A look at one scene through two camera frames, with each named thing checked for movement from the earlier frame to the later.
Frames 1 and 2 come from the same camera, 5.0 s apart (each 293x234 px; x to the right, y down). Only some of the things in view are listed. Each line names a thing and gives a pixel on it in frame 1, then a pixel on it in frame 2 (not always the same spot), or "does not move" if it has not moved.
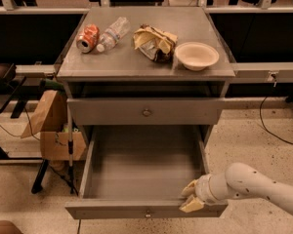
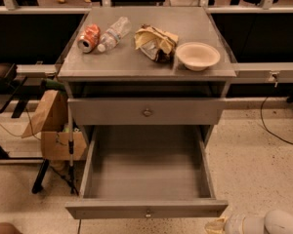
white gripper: [203, 188] to [231, 226]
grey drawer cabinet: [145, 66] does not move
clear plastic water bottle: [117, 31] does not move
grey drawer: [141, 173] does not move
